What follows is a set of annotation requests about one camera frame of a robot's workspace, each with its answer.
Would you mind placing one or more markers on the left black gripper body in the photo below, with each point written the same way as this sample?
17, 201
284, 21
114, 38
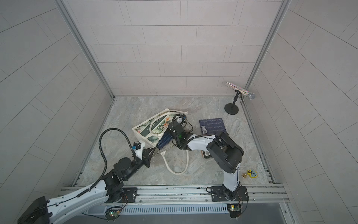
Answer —
145, 160

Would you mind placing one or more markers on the floral canvas tote bag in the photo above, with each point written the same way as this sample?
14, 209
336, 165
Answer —
151, 131

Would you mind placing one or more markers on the black marbled thick book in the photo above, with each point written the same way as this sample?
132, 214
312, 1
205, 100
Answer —
206, 155

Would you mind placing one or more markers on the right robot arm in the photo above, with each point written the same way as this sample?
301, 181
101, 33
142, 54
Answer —
226, 153

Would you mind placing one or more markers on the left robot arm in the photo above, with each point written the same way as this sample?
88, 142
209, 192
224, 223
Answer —
106, 189

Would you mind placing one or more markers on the stack of blue books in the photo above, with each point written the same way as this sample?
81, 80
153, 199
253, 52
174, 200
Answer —
166, 139

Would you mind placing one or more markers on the left circuit board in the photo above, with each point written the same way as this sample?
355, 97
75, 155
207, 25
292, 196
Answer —
111, 214

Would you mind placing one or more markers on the circuit board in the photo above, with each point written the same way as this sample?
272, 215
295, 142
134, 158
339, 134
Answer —
111, 214
234, 210

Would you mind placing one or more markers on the black microphone stand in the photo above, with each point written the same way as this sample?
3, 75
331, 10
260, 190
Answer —
232, 108

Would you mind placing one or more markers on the right circuit board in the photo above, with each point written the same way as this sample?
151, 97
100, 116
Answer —
234, 210

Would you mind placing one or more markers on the small yellow blue toy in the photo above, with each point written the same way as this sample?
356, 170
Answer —
250, 173

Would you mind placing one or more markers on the glitter microphone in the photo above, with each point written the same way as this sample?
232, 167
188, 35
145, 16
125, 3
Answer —
245, 93

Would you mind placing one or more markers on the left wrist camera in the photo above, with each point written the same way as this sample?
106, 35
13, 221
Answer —
138, 148

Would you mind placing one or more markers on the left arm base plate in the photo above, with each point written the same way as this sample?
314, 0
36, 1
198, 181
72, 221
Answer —
124, 195

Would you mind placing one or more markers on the aluminium mounting rail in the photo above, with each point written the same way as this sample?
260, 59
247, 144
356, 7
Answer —
171, 199

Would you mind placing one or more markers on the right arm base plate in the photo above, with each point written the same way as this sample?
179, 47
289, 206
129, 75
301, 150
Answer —
221, 194

